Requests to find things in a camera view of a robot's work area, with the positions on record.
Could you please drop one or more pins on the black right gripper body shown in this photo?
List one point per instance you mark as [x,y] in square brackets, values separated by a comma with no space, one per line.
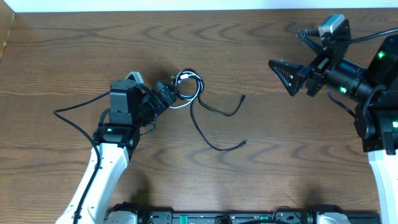
[317,72]

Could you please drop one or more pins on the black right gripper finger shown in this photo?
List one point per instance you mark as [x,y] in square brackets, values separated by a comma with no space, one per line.
[290,75]
[304,36]

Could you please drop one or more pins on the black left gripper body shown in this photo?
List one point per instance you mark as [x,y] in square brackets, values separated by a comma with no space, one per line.
[153,106]

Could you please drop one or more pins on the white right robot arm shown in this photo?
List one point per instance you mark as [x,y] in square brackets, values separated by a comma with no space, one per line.
[374,89]

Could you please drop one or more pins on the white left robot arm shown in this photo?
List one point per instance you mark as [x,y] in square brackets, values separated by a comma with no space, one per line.
[132,106]

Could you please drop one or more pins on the brown cardboard sheet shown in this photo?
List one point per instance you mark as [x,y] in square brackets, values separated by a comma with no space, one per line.
[6,21]

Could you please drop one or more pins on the white back wall board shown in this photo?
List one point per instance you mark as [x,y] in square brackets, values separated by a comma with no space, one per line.
[20,6]

